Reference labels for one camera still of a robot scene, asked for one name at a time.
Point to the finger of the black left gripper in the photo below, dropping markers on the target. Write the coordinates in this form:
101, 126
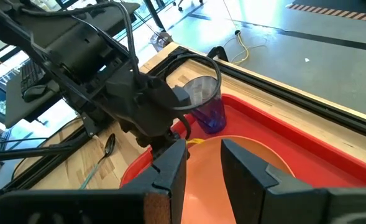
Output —
161, 144

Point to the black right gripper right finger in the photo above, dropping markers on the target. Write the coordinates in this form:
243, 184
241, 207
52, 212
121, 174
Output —
279, 202

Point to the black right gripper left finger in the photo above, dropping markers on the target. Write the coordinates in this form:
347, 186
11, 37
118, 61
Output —
92, 207

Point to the orange plastic plate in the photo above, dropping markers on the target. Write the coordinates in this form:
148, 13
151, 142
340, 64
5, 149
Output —
207, 174

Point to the blue translucent plastic cup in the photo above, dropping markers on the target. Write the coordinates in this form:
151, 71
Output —
210, 115

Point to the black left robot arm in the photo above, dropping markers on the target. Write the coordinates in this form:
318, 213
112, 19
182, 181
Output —
64, 43

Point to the red plastic tray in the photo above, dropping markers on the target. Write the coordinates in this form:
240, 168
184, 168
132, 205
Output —
294, 146

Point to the black table clamp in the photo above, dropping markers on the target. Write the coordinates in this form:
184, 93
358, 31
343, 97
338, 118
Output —
217, 53

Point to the black computer mouse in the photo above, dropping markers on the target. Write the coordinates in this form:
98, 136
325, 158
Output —
35, 92

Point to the black keyboard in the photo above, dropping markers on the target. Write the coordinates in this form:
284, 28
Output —
30, 74

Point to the grey keyboard shelf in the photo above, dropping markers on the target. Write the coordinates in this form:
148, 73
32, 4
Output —
21, 109

